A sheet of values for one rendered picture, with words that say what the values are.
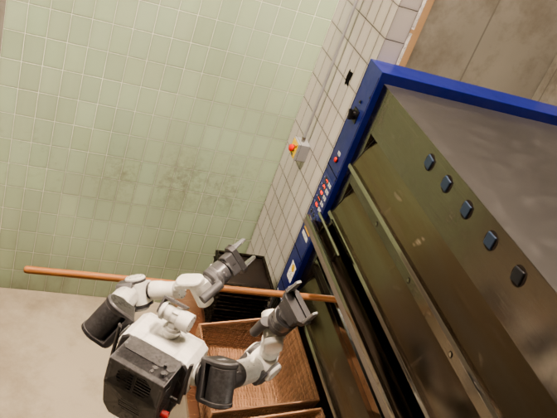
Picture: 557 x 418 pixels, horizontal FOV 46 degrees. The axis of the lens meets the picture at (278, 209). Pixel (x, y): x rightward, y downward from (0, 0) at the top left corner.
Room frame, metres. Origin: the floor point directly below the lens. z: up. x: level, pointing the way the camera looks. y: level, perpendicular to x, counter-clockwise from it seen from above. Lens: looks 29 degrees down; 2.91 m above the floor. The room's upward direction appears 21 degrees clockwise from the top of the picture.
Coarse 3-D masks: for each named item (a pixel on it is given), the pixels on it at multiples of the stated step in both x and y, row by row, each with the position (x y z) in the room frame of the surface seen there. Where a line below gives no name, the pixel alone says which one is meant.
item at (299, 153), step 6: (294, 138) 3.29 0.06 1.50; (300, 138) 3.30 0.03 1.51; (294, 144) 3.25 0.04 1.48; (300, 144) 3.22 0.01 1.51; (306, 144) 3.24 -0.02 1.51; (294, 150) 3.23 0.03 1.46; (300, 150) 3.22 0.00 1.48; (306, 150) 3.23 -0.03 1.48; (294, 156) 3.21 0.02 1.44; (300, 156) 3.22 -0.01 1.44; (306, 156) 3.23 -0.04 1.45
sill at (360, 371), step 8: (320, 264) 2.70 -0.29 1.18; (320, 272) 2.65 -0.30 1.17; (320, 280) 2.62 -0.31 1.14; (328, 288) 2.53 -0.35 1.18; (336, 304) 2.42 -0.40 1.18; (336, 312) 2.39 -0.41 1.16; (344, 320) 2.33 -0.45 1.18; (344, 328) 2.28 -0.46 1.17; (344, 336) 2.26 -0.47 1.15; (352, 344) 2.20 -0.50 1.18; (352, 352) 2.16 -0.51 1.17; (352, 360) 2.14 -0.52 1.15; (360, 360) 2.12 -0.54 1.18; (360, 368) 2.08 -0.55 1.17; (360, 376) 2.06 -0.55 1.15; (368, 384) 2.00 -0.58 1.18; (368, 392) 1.97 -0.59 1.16; (368, 400) 1.95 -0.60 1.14; (376, 400) 1.93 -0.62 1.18; (376, 408) 1.89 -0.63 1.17; (376, 416) 1.87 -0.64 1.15; (384, 416) 1.86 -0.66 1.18
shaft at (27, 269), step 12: (60, 276) 1.94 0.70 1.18; (72, 276) 1.96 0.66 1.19; (84, 276) 1.98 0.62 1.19; (96, 276) 2.00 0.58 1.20; (108, 276) 2.02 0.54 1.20; (120, 276) 2.04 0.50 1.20; (228, 288) 2.22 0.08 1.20; (240, 288) 2.25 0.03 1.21; (252, 288) 2.28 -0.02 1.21; (324, 300) 2.40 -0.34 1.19; (336, 300) 2.43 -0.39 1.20
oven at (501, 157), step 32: (384, 96) 2.75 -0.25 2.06; (416, 96) 2.79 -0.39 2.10; (448, 128) 2.54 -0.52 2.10; (480, 128) 2.69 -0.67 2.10; (512, 128) 2.87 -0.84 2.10; (544, 128) 3.06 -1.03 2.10; (352, 160) 2.78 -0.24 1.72; (448, 160) 2.19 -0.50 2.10; (480, 160) 2.31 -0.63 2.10; (512, 160) 2.45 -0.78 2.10; (544, 160) 2.59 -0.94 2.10; (480, 192) 2.02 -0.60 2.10; (512, 192) 2.12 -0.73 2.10; (544, 192) 2.23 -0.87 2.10; (512, 224) 1.87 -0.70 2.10; (544, 224) 1.96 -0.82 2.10; (544, 256) 1.73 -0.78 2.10; (320, 288) 2.59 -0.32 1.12; (416, 288) 2.02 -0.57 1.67; (448, 352) 1.74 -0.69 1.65; (480, 416) 1.52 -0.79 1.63
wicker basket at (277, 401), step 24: (216, 336) 2.52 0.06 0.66; (240, 336) 2.57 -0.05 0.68; (288, 336) 2.57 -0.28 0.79; (288, 360) 2.46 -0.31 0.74; (264, 384) 2.40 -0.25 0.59; (288, 384) 2.36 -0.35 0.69; (312, 384) 2.24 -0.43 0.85; (240, 408) 2.03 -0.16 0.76; (264, 408) 2.07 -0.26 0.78; (288, 408) 2.12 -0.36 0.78; (312, 408) 2.16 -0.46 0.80
